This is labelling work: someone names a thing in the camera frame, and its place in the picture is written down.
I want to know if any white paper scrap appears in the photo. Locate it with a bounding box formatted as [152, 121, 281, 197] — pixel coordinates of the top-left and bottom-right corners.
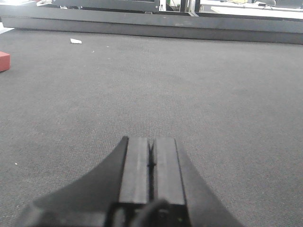
[70, 38, 82, 44]

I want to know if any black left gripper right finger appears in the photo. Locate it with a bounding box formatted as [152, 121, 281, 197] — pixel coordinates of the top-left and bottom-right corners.
[152, 137, 242, 227]

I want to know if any dark conveyor side rail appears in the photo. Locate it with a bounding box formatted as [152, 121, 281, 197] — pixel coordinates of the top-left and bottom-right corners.
[0, 5, 303, 44]

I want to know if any red box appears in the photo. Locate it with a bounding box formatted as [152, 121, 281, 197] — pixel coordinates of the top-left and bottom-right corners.
[0, 52, 10, 72]

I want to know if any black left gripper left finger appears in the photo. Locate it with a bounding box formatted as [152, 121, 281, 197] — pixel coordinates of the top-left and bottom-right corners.
[16, 136, 149, 227]

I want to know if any white desk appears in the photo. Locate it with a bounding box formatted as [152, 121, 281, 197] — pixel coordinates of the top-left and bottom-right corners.
[200, 0, 303, 19]

